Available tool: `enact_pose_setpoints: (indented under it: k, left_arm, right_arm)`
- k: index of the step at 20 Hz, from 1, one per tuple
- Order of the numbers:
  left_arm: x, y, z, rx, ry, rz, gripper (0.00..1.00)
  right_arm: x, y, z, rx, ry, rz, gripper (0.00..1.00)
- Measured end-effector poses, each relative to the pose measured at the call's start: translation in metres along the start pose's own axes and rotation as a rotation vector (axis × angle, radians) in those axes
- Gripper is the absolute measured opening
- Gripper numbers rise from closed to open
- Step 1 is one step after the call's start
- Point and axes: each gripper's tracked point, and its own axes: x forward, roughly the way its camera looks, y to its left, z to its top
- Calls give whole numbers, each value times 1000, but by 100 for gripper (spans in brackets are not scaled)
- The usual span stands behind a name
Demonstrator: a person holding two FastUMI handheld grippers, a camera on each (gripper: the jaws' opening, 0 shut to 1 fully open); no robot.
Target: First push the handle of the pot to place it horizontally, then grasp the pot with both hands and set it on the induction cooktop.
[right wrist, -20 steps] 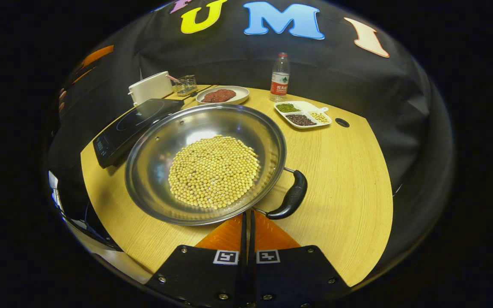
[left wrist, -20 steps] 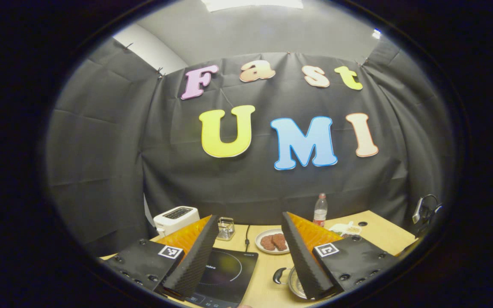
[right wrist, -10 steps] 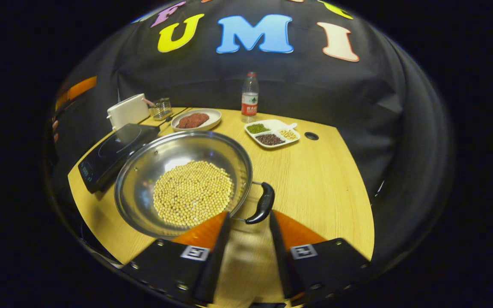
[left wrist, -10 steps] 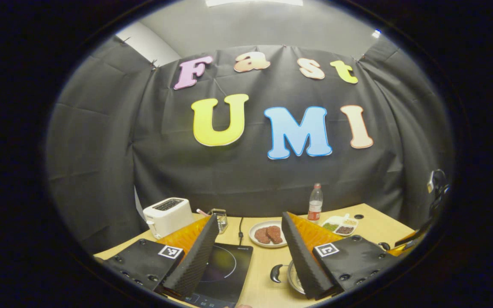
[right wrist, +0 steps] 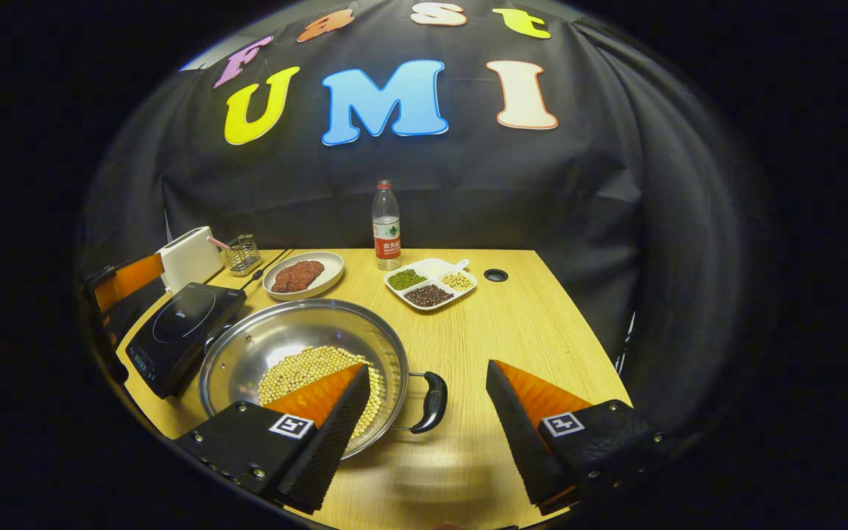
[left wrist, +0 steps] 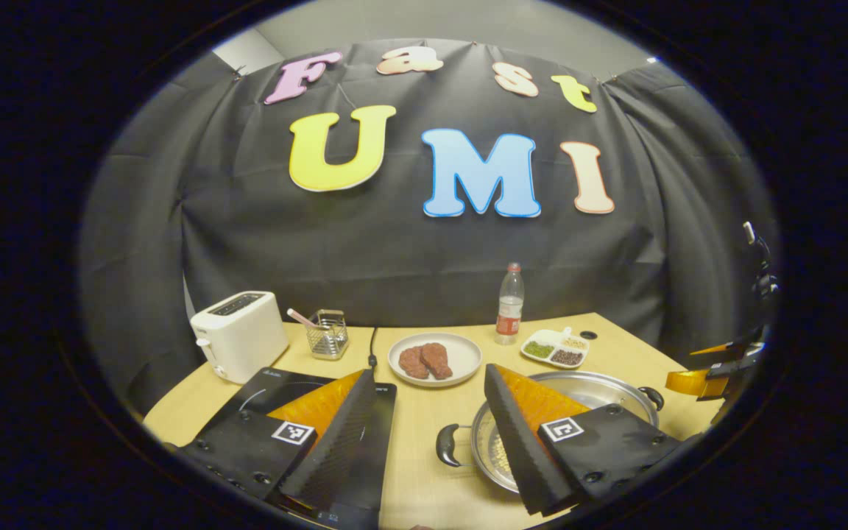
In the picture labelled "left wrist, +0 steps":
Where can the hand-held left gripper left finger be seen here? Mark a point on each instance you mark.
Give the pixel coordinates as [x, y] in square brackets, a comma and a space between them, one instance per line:
[336, 449]

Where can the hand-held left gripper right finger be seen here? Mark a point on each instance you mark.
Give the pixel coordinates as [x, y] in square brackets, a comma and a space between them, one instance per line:
[520, 449]

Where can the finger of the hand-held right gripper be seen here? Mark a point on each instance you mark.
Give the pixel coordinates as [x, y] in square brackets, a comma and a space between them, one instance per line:
[696, 381]
[740, 349]

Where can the black induction cooktop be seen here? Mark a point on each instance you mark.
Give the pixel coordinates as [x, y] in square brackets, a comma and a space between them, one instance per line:
[383, 427]

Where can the pile of yellow beans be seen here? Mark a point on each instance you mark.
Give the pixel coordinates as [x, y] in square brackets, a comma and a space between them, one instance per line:
[499, 456]

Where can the black equipment stand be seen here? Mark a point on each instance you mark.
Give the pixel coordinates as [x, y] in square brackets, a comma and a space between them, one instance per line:
[762, 272]

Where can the white divided condiment dish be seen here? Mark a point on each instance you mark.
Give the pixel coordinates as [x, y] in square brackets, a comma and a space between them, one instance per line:
[553, 350]

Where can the white round plate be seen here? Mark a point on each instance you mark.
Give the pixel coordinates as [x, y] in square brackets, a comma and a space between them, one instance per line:
[461, 361]

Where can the brown meat piece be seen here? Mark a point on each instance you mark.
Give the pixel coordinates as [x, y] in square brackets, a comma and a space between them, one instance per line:
[411, 363]
[439, 361]

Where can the clear plastic bottle red label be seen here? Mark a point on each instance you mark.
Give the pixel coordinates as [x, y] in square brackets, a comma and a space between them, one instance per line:
[509, 313]

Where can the pink utensil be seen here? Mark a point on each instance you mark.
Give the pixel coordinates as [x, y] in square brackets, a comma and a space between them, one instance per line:
[299, 316]

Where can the white toaster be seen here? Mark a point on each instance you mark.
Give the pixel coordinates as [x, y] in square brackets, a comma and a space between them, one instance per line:
[247, 338]

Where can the black backdrop cloth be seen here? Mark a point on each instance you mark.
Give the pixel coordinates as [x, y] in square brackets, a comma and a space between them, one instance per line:
[394, 272]

